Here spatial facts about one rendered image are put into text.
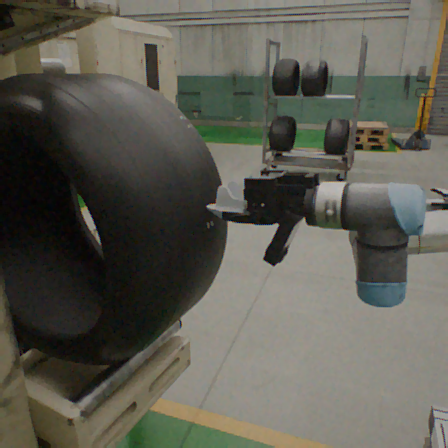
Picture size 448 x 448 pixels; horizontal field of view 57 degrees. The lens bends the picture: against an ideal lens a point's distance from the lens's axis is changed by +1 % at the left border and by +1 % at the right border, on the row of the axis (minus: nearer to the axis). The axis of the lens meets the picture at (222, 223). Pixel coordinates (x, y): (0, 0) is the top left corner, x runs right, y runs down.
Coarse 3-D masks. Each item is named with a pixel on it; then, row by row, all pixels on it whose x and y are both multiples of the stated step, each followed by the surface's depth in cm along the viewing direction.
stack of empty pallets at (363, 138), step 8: (360, 128) 829; (368, 128) 824; (376, 128) 820; (384, 128) 817; (360, 136) 833; (368, 136) 828; (376, 136) 826; (384, 136) 816; (368, 144) 832; (376, 144) 828; (384, 144) 824
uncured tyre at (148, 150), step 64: (0, 128) 69; (64, 128) 64; (128, 128) 66; (0, 192) 101; (64, 192) 110; (128, 192) 63; (192, 192) 73; (0, 256) 100; (64, 256) 113; (128, 256) 65; (192, 256) 73; (64, 320) 100; (128, 320) 70
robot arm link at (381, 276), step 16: (368, 256) 61; (384, 256) 60; (400, 256) 60; (368, 272) 62; (384, 272) 61; (400, 272) 61; (368, 288) 63; (384, 288) 62; (400, 288) 62; (384, 304) 63
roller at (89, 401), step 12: (180, 324) 101; (168, 336) 97; (156, 348) 93; (132, 360) 87; (144, 360) 90; (108, 372) 82; (120, 372) 84; (132, 372) 87; (96, 384) 79; (108, 384) 81; (120, 384) 84; (84, 396) 77; (96, 396) 78; (84, 408) 75
